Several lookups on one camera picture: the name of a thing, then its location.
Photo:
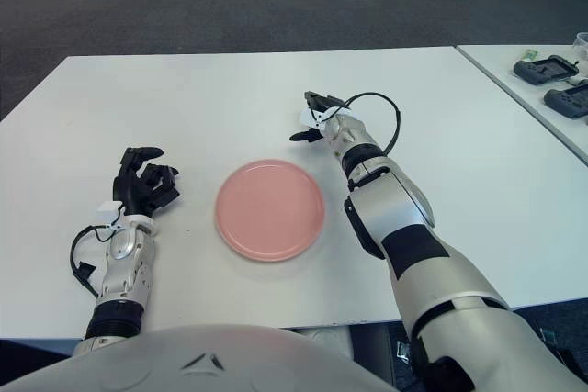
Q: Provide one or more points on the green packet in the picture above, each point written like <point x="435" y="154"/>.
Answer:
<point x="531" y="55"/>

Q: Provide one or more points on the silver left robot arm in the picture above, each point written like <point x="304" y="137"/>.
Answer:
<point x="121" y="254"/>

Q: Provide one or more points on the grey white robot torso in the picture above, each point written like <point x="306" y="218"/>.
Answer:
<point x="184" y="360"/>

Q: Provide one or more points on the white side table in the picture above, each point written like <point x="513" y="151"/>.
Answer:
<point x="496" y="61"/>

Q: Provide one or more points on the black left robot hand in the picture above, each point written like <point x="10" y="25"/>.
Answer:
<point x="128" y="185"/>

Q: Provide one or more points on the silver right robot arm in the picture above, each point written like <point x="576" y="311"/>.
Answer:
<point x="395" y="208"/>

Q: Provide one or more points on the dark grey handheld controller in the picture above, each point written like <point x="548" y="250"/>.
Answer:
<point x="567" y="103"/>
<point x="528" y="70"/>

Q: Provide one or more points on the clear plastic cup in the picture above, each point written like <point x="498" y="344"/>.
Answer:
<point x="583" y="45"/>

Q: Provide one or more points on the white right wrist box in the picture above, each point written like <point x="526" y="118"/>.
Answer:
<point x="305" y="117"/>

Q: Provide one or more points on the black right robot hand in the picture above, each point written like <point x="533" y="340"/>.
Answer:
<point x="324" y="102"/>

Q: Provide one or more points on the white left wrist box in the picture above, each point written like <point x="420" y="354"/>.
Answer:
<point x="109" y="209"/>

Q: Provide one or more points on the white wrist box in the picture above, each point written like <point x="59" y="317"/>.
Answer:
<point x="109" y="209"/>
<point x="305" y="117"/>

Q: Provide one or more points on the pink round plate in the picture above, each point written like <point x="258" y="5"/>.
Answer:
<point x="271" y="210"/>

